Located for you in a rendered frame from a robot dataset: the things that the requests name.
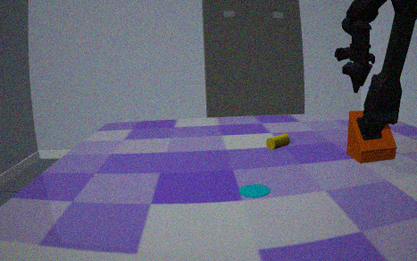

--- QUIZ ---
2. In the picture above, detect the yellow cylinder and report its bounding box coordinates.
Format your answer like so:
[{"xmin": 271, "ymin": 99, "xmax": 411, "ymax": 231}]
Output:
[{"xmin": 266, "ymin": 134, "xmax": 289, "ymax": 150}]

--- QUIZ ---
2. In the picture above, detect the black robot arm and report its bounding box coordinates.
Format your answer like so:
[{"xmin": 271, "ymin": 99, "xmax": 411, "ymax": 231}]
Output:
[{"xmin": 334, "ymin": 0, "xmax": 417, "ymax": 140}]

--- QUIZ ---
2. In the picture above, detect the cyan circle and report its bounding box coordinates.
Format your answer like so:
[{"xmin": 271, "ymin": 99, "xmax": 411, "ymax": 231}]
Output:
[{"xmin": 239, "ymin": 184, "xmax": 270, "ymax": 198}]

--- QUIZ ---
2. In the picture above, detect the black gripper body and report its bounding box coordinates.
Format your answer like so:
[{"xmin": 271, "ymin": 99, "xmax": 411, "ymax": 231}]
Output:
[{"xmin": 342, "ymin": 40, "xmax": 375, "ymax": 78}]

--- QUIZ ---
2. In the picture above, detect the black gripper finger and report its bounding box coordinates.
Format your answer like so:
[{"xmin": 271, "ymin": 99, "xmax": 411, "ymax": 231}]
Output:
[
  {"xmin": 361, "ymin": 64, "xmax": 372, "ymax": 86},
  {"xmin": 349, "ymin": 74, "xmax": 365, "ymax": 93}
]

